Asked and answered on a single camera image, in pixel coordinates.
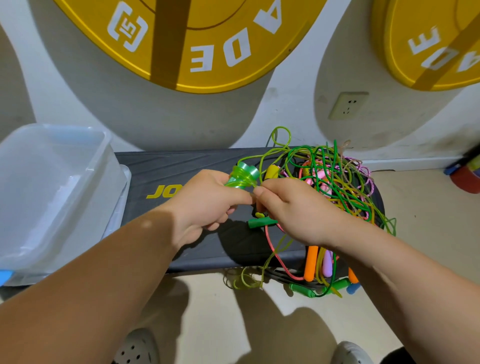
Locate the person's right hand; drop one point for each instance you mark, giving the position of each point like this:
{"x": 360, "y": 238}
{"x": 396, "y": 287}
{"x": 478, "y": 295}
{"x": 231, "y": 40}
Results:
{"x": 300, "y": 210}

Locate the person's left hand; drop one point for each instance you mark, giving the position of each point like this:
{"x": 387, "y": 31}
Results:
{"x": 206, "y": 202}

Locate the clear plastic storage bin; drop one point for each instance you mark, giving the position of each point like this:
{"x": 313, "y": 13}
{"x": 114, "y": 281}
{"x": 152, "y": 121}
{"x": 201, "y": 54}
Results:
{"x": 52, "y": 191}

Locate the person's right forearm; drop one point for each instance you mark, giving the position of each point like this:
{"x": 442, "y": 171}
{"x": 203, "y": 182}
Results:
{"x": 412, "y": 300}

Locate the person's left forearm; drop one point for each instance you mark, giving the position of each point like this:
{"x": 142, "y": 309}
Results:
{"x": 82, "y": 300}

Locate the person's left grey shoe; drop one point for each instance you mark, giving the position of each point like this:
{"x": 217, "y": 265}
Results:
{"x": 136, "y": 349}

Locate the black aerobic step platform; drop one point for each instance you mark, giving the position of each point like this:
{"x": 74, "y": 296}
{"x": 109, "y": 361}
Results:
{"x": 187, "y": 165}

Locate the translucent plastic lid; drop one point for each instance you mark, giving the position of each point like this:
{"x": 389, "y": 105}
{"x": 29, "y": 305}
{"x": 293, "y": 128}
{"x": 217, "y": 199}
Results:
{"x": 120, "y": 217}

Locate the large yellow weight plate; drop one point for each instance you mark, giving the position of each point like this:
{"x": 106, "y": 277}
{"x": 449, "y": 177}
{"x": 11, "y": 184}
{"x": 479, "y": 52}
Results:
{"x": 202, "y": 37}

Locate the red fire extinguisher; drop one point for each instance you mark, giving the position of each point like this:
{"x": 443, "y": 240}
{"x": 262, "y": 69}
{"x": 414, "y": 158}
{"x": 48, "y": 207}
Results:
{"x": 466, "y": 176}

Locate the blue plastic piece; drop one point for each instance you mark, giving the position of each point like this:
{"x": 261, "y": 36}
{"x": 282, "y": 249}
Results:
{"x": 5, "y": 277}

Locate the white wall socket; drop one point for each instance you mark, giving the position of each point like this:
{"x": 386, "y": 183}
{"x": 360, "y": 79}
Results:
{"x": 349, "y": 106}

